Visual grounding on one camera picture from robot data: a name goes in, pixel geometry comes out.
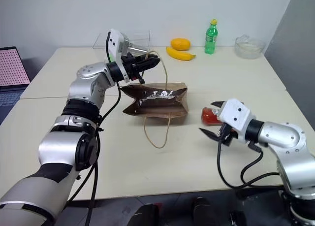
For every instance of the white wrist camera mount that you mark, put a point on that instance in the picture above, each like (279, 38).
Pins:
(236, 115)
(116, 45)

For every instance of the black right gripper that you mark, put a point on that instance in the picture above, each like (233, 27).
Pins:
(231, 135)

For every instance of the green plastic soda bottle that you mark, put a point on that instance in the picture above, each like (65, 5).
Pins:
(211, 39)

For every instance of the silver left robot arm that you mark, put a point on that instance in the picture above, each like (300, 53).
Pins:
(61, 147)

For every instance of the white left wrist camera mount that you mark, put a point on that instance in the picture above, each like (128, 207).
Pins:
(116, 45)

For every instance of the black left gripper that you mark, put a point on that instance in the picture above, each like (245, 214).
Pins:
(130, 66)

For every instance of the clear acrylic box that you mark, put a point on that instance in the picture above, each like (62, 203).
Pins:
(142, 37)

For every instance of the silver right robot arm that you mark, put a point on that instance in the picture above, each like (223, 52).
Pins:
(285, 139)

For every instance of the red sauce jar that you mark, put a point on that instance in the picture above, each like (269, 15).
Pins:
(209, 117)

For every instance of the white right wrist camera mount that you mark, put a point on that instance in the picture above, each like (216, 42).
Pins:
(236, 115)

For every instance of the orange mango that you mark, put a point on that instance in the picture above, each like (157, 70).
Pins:
(180, 43)

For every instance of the laptop with pink screen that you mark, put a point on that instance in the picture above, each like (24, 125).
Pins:
(12, 68)

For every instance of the yellow banana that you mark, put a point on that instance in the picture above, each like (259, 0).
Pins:
(179, 54)

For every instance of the dark rounded shape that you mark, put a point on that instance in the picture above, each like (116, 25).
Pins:
(145, 216)

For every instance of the clear glass bowl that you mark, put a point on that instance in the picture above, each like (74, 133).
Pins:
(248, 50)

